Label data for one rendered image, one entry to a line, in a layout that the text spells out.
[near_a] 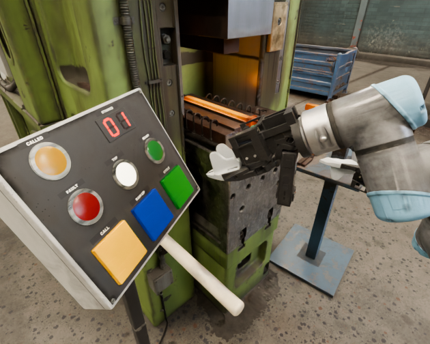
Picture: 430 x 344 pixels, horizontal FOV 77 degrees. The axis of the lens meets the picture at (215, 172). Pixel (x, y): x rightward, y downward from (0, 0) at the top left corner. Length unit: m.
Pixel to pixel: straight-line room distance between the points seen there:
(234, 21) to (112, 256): 0.67
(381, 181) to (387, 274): 1.57
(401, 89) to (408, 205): 0.15
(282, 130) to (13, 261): 1.93
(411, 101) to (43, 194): 0.50
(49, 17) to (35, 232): 0.82
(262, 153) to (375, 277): 1.55
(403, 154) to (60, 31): 1.04
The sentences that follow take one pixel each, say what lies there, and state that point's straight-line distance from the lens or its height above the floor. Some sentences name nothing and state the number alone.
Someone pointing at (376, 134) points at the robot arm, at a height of 1.21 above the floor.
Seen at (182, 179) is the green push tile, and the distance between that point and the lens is 0.63.
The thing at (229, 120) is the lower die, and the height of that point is 0.99.
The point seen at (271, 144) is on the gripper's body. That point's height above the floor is 1.16.
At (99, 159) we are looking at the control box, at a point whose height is 1.13.
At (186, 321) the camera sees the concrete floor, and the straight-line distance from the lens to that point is 1.56.
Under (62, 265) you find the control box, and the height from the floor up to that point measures 1.03.
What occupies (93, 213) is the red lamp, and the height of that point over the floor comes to 1.08.
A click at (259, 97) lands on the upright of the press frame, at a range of 1.25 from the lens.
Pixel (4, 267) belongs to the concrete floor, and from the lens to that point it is 2.15.
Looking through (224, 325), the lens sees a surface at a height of 0.00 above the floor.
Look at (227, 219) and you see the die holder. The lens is 1.04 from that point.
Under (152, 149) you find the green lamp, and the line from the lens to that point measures 0.59.
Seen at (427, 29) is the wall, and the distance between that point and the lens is 8.44.
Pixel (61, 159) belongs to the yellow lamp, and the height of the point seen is 1.16.
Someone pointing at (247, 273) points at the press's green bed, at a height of 0.15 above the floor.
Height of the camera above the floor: 1.36
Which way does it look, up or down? 32 degrees down
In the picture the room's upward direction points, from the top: straight up
